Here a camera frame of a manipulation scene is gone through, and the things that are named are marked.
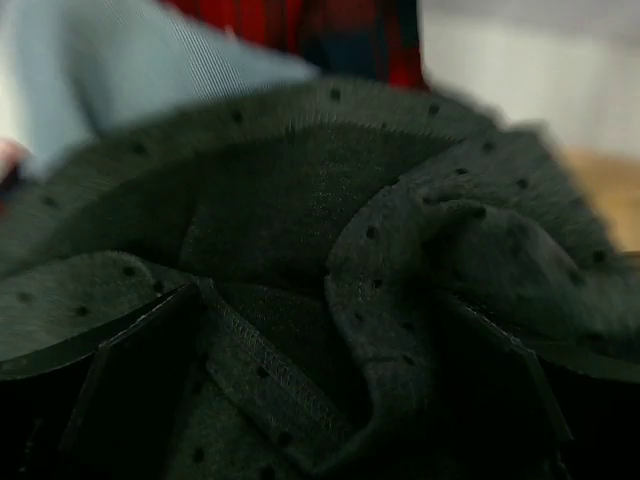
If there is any light blue denim skirt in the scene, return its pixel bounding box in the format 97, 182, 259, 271
1, 1, 318, 180

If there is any dark grey dotted skirt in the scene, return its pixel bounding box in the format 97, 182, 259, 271
1, 78, 639, 479

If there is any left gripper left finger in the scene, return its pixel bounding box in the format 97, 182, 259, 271
1, 285, 203, 455

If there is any red plaid skirt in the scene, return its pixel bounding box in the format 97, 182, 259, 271
169, 0, 428, 90

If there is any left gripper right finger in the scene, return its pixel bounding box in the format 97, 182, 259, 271
444, 294, 639, 443

